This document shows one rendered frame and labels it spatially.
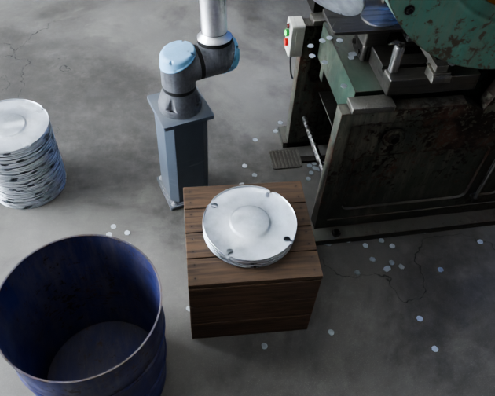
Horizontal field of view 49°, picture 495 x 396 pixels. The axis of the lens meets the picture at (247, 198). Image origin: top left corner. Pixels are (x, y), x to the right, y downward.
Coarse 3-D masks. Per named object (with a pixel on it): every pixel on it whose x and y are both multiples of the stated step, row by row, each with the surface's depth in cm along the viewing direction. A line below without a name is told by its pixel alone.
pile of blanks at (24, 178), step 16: (48, 128) 200; (48, 144) 202; (0, 160) 194; (16, 160) 194; (32, 160) 198; (48, 160) 205; (0, 176) 199; (16, 176) 200; (32, 176) 203; (48, 176) 209; (64, 176) 223; (0, 192) 208; (16, 192) 207; (32, 192) 209; (48, 192) 214; (16, 208) 214
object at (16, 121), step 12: (0, 108) 205; (12, 108) 205; (24, 108) 206; (36, 108) 206; (0, 120) 200; (12, 120) 200; (24, 120) 201; (36, 120) 202; (48, 120) 202; (0, 132) 196; (12, 132) 196; (24, 132) 198; (36, 132) 198; (0, 144) 193; (12, 144) 193
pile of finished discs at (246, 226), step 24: (240, 192) 175; (264, 192) 175; (216, 216) 168; (240, 216) 168; (264, 216) 168; (288, 216) 170; (216, 240) 162; (240, 240) 163; (264, 240) 163; (288, 240) 166; (240, 264) 160; (264, 264) 161
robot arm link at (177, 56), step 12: (168, 48) 174; (180, 48) 174; (192, 48) 174; (168, 60) 171; (180, 60) 171; (192, 60) 173; (168, 72) 173; (180, 72) 173; (192, 72) 176; (204, 72) 178; (168, 84) 178; (180, 84) 177; (192, 84) 180
